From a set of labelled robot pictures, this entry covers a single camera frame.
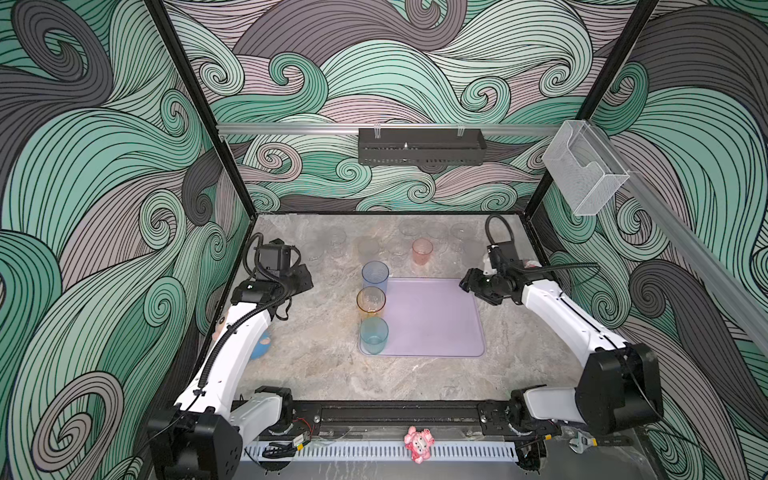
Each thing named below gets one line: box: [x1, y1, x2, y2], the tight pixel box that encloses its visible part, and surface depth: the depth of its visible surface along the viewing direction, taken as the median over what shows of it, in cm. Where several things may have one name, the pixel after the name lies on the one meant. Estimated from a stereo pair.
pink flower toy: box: [404, 426, 435, 464], surface depth 69 cm
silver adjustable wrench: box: [569, 432, 598, 454], surface depth 71 cm
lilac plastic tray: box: [358, 277, 485, 358], surface depth 91 cm
